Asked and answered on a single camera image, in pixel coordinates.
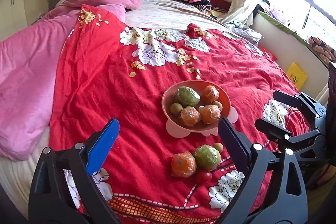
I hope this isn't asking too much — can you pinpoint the pink blanket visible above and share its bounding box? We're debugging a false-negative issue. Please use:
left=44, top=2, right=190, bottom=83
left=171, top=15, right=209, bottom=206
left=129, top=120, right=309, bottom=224
left=0, top=3, right=127, bottom=162

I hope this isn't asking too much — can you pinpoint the brown patterned cushion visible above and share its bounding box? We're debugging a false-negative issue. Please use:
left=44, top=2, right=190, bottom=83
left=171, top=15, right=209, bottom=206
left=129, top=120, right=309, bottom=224
left=308, top=36, right=336, bottom=65

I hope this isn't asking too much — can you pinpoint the pink fruit bowl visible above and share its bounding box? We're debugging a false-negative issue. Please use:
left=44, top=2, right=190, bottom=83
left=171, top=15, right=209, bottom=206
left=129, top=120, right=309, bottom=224
left=161, top=80, right=238, bottom=138

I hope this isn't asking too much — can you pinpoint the white wardrobe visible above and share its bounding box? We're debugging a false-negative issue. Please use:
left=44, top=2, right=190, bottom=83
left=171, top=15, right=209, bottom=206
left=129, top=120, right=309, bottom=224
left=0, top=0, right=27, bottom=41

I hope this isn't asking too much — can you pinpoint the small brown longan fruit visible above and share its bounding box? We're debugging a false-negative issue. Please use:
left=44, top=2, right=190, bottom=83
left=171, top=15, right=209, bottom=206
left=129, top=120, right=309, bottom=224
left=213, top=101, right=223, bottom=111

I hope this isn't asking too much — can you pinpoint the beige bed sheet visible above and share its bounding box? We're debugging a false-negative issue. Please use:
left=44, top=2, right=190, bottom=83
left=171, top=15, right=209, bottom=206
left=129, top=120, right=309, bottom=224
left=125, top=0, right=227, bottom=31

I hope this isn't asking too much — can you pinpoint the red cherry tomato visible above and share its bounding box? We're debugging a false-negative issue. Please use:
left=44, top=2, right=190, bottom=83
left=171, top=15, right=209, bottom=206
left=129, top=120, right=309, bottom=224
left=195, top=169, right=213, bottom=185

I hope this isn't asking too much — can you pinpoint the wrapped green fruit in bowl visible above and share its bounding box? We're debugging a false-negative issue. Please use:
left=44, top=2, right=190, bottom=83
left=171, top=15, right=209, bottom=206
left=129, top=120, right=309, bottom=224
left=174, top=86, right=201, bottom=107

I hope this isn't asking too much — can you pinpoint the wrapped green fruit on bed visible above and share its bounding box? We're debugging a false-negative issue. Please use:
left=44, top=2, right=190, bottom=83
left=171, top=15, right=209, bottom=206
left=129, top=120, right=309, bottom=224
left=193, top=144, right=222, bottom=170

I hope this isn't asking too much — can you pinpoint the orange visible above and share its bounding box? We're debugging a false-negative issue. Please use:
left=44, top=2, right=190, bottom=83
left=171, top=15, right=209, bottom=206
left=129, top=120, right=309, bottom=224
left=199, top=105, right=221, bottom=124
left=201, top=85, right=219, bottom=105
left=178, top=106, right=201, bottom=127
left=171, top=152, right=197, bottom=178

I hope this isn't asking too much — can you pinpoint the red floral bedspread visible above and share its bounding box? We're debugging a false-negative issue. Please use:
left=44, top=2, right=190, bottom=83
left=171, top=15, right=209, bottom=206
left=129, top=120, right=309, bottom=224
left=49, top=5, right=308, bottom=223

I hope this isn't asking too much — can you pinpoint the yellow paper envelope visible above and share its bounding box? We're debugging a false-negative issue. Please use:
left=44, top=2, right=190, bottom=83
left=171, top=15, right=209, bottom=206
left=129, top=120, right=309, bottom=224
left=286, top=62, right=309, bottom=90

